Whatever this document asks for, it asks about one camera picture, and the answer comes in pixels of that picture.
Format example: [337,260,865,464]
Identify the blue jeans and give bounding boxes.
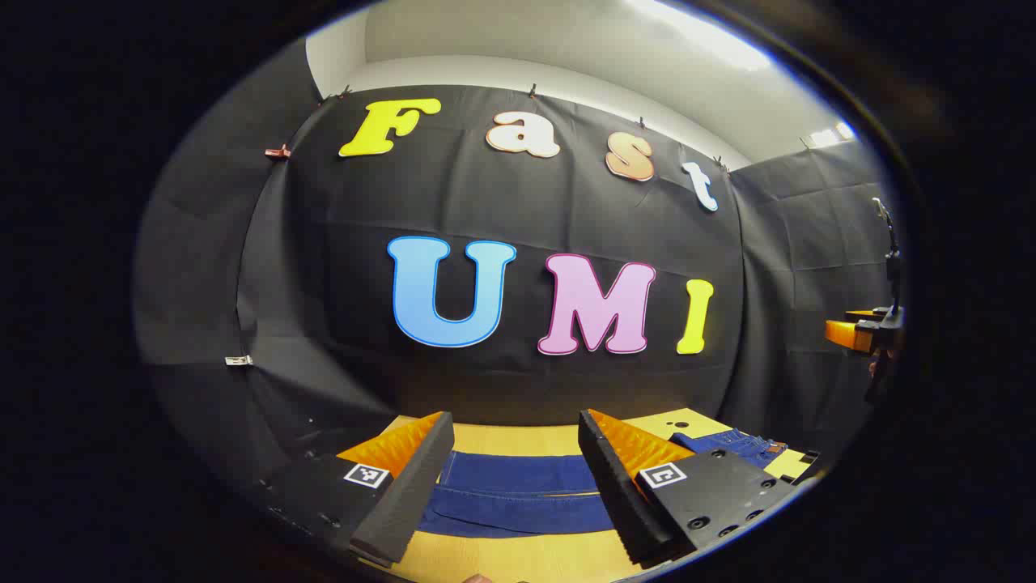
[417,428,788,539]

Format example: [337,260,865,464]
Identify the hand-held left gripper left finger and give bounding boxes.
[259,411,456,566]

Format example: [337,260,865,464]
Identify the small ceiling light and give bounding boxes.
[808,120,857,150]

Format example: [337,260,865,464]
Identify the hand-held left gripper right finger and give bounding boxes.
[578,409,802,568]

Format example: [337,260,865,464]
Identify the long ceiling light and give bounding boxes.
[627,0,774,72]

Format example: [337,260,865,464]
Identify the black backdrop cloth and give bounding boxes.
[134,40,907,519]

